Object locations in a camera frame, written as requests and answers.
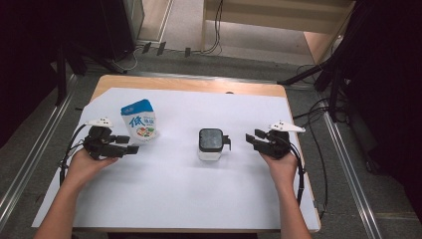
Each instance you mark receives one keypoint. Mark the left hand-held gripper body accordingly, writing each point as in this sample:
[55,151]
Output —
[99,146]

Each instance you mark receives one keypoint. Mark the blue and white snack bag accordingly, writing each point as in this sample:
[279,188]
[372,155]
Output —
[139,122]

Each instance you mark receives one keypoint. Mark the wooden table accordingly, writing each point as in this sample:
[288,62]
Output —
[185,84]

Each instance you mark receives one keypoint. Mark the person's right hand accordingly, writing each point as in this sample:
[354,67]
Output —
[285,172]

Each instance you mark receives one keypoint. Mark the clear container with black lid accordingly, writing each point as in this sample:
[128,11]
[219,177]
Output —
[210,141]

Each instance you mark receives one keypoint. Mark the light wooden bench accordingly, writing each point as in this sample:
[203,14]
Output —
[265,15]

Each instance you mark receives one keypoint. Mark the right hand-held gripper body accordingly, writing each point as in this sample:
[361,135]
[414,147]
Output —
[277,147]

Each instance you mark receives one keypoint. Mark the person's left hand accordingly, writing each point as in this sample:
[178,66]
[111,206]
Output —
[81,169]

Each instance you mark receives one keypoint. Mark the small black floor block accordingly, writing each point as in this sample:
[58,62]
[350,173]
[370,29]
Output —
[161,48]
[187,52]
[146,47]

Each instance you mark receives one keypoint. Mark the white paper sheet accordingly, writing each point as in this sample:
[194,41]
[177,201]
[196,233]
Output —
[182,186]

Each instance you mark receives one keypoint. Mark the metal floor rail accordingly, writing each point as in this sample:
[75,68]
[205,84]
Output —
[30,156]
[351,179]

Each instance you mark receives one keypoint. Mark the black stand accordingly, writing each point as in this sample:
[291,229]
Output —
[61,76]
[333,89]

